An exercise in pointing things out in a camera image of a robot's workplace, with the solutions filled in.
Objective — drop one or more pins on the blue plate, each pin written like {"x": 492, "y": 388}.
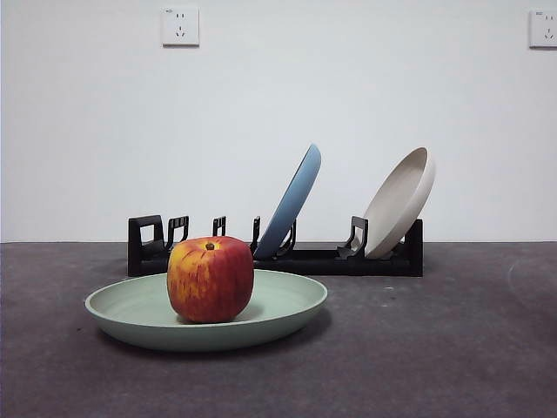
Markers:
{"x": 287, "y": 204}

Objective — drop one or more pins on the green plate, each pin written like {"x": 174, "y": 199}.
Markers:
{"x": 283, "y": 300}

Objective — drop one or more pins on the beige plate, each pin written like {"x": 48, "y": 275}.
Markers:
{"x": 400, "y": 204}

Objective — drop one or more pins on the white wall socket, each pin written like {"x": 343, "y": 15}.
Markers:
{"x": 543, "y": 28}
{"x": 180, "y": 26}

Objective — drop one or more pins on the red yellow apple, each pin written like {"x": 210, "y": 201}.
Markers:
{"x": 211, "y": 281}

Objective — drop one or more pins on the black plate rack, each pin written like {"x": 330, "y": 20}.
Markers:
{"x": 370, "y": 265}

